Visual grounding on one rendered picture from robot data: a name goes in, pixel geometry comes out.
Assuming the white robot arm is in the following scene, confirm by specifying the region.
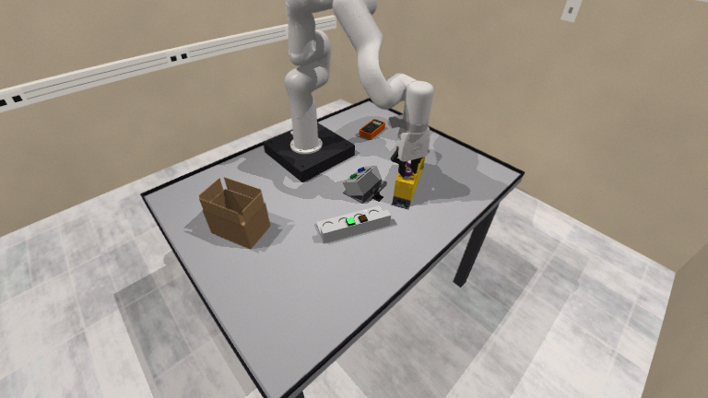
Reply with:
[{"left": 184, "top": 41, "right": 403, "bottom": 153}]
[{"left": 285, "top": 0, "right": 434, "bottom": 154}]

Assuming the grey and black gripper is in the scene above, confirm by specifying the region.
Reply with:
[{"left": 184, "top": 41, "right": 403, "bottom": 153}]
[{"left": 390, "top": 126, "right": 430, "bottom": 177}]

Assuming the black table edge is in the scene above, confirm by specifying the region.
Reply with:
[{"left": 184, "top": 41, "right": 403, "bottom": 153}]
[{"left": 140, "top": 98, "right": 525, "bottom": 398}]

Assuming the grey button housing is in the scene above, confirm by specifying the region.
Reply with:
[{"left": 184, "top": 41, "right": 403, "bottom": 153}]
[{"left": 343, "top": 166, "right": 384, "bottom": 204}]

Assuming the brown cardboard box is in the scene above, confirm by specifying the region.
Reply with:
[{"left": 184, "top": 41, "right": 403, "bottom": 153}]
[{"left": 199, "top": 177, "right": 270, "bottom": 249}]

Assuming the yellow tube rack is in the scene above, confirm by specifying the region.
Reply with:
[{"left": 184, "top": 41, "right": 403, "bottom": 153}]
[{"left": 394, "top": 158, "right": 425, "bottom": 202}]

